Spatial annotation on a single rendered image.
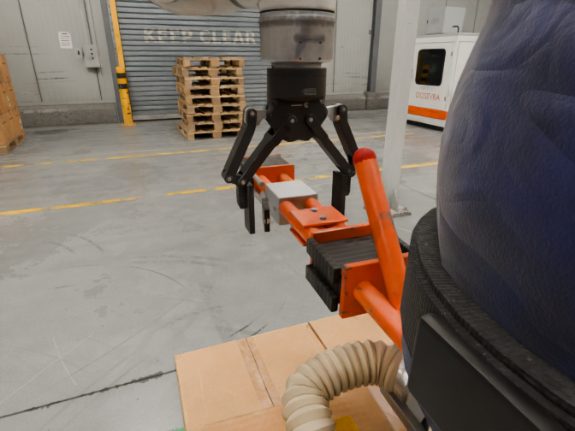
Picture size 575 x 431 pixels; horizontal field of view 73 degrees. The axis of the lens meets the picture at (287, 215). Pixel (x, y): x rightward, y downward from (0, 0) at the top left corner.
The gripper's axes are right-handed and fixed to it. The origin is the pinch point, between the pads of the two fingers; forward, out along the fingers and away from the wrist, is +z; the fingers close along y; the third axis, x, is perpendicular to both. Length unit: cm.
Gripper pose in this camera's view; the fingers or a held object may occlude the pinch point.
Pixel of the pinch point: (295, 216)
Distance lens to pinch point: 55.8
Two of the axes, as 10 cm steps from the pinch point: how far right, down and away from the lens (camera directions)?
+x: -3.4, -3.6, 8.7
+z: 0.0, 9.3, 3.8
